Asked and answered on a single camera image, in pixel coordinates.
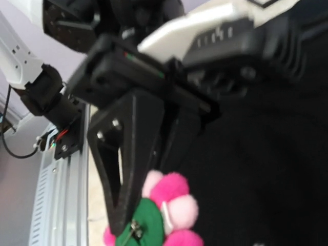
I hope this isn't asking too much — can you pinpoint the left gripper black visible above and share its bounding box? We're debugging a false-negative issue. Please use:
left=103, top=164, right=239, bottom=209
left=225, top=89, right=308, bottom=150
left=67, top=34, right=220, bottom=173

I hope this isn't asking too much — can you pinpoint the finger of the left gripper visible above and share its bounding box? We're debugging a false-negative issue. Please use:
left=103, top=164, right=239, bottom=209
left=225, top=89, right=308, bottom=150
left=87, top=91, right=164, bottom=236

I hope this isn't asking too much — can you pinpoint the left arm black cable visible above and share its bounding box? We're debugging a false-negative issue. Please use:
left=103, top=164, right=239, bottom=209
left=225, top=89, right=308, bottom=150
left=0, top=84, right=39, bottom=159

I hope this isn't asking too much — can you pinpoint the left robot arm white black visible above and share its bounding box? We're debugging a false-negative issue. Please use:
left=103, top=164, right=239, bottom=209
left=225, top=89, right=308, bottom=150
left=1, top=1, right=219, bottom=235

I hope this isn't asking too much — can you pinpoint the flower brooch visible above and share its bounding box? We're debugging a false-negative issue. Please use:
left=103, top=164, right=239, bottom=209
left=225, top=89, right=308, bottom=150
left=104, top=170, right=204, bottom=246

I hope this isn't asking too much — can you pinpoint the front aluminium rail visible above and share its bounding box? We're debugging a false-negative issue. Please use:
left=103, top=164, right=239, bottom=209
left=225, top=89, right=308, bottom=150
left=25, top=105, right=93, bottom=246

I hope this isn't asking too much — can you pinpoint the black t-shirt blue logo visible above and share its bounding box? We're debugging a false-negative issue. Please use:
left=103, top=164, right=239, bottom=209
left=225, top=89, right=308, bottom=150
left=153, top=15, right=328, bottom=246

